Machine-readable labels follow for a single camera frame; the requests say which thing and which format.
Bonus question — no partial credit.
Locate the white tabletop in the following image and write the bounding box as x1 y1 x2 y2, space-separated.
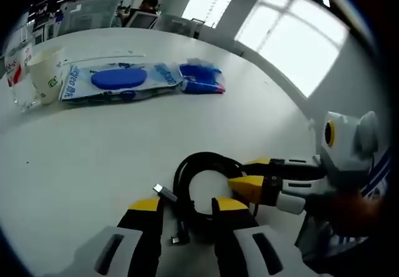
0 27 331 277

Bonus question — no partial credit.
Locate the person's right hand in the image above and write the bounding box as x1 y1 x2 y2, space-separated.
306 192 388 238

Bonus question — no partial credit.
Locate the cream paper cup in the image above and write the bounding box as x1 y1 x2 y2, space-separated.
27 46 69 105

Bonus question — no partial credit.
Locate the blue pink snack packet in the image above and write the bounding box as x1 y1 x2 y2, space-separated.
178 58 226 95

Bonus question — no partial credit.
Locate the wet wipes pack blue lid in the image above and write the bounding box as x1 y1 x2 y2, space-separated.
58 61 184 104

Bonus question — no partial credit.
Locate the black cable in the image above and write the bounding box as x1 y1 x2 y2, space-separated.
151 151 260 247

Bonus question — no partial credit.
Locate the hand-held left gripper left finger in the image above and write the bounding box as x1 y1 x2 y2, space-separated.
74 196 165 277

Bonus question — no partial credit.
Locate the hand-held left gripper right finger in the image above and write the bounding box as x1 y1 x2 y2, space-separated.
211 196 315 277

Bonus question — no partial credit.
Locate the clear plastic water bottle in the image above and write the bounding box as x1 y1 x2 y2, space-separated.
4 44 42 113

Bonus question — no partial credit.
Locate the large window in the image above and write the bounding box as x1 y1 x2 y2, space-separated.
182 0 350 99

